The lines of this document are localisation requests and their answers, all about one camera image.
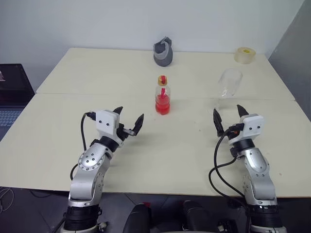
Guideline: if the clear plastic cup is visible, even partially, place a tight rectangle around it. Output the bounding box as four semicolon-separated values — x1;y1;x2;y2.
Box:
213;68;243;111

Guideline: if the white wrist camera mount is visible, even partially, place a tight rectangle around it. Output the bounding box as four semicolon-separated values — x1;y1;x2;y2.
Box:
227;113;265;146
95;109;124;148

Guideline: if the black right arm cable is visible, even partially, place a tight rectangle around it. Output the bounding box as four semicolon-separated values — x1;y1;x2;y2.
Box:
208;123;251;209

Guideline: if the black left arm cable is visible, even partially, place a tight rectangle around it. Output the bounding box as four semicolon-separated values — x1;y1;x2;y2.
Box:
70;111;97;181

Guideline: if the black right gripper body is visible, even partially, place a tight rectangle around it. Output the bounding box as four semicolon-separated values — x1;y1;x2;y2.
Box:
218;123;244;141

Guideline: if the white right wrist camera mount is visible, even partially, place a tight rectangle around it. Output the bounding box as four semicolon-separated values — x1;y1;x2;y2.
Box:
227;113;265;146

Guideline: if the bottle with red liquid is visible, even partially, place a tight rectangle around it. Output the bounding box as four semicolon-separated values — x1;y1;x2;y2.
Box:
155;75;172;115

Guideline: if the translucent yellowish tape roll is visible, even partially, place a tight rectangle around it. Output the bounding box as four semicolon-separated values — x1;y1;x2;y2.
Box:
234;47;256;65

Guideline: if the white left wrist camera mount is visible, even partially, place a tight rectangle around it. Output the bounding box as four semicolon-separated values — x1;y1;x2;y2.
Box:
95;109;124;148

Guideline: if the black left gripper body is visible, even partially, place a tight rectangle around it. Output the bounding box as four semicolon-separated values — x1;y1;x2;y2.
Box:
116;122;136;144

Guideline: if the grey and white printed holder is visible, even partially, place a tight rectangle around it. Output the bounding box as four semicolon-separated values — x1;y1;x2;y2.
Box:
153;36;173;67

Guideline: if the black laptop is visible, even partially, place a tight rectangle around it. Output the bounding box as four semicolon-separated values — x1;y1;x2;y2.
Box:
0;63;36;143

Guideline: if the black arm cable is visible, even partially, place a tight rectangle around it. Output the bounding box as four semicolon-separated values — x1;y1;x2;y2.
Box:
70;111;97;181
208;123;251;209

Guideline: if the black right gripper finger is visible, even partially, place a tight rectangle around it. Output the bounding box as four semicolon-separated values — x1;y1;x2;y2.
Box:
237;104;249;118
213;108;225;137

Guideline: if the dark rounded shape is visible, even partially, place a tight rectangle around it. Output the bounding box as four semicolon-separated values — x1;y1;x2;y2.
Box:
122;203;153;233
182;200;212;233

